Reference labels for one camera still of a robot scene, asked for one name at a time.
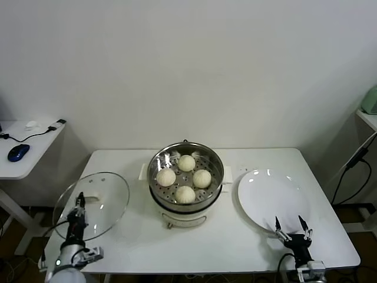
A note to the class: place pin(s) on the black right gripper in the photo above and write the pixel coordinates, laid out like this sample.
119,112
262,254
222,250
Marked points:
300,244

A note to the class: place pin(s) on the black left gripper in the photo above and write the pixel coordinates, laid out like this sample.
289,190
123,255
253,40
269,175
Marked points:
77,230

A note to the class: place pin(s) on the white steamed baozi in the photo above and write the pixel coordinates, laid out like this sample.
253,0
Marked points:
166,177
185,194
186,163
202,178

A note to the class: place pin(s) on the stainless steel steamer basket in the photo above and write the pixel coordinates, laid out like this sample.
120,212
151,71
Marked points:
216,168

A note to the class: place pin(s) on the large white plate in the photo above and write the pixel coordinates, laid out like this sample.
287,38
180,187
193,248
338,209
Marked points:
265,200

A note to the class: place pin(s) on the white side desk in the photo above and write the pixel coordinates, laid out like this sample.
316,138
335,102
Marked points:
38,159

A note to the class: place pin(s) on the blue computer mouse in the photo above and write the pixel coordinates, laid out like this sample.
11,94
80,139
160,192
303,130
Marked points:
18,152

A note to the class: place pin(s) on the crumpled white tissue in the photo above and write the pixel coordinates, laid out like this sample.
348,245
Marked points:
31,125

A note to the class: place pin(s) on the cream electric cooker base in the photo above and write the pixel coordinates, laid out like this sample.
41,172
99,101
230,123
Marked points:
182,218

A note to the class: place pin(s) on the white shelf desk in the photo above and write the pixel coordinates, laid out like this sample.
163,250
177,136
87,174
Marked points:
368,119

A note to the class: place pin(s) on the mint green appliance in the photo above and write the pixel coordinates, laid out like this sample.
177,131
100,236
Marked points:
370,100

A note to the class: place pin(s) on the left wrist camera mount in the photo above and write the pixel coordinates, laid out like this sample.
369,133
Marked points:
92,255

